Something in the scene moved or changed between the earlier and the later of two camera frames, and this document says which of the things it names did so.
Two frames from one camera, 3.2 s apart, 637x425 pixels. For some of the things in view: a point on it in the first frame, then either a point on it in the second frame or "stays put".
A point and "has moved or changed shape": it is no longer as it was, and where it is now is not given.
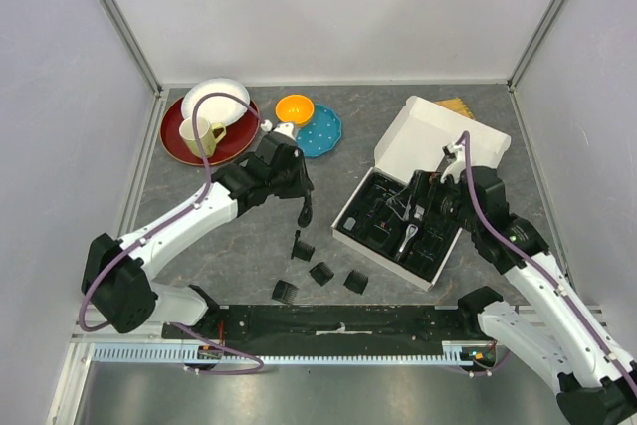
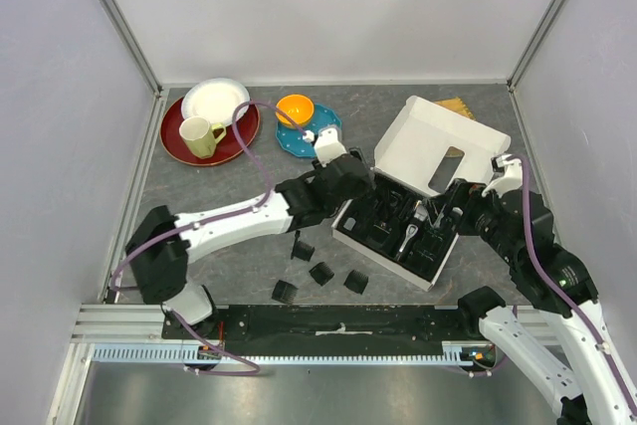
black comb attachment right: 356,282 stays put
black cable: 306,213 has moved or changed shape
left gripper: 304,184 to 365,187
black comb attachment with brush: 301,249 stays put
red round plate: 238,139 stays put
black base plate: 328,329 stays put
